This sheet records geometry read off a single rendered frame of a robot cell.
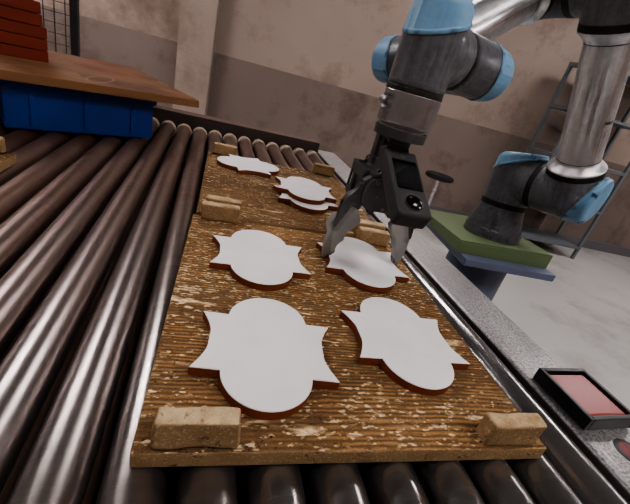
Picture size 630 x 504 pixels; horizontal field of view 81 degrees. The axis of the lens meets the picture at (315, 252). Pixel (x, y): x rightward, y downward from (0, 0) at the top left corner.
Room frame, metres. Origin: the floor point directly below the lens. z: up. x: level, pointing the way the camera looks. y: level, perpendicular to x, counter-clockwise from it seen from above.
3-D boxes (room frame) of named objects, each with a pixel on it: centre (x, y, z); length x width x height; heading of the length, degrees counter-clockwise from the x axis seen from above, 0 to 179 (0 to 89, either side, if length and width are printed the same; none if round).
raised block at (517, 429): (0.25, -0.21, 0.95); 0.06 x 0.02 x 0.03; 108
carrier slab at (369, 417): (0.40, -0.02, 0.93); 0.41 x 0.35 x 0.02; 18
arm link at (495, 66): (0.62, -0.13, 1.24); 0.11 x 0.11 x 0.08; 41
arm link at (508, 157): (1.03, -0.46, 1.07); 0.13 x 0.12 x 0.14; 41
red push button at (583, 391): (0.37, -0.35, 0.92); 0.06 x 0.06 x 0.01; 20
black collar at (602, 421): (0.37, -0.35, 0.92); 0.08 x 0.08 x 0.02; 20
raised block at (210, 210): (0.54, 0.16, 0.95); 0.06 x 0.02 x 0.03; 108
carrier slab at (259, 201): (0.80, 0.10, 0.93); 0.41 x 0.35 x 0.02; 19
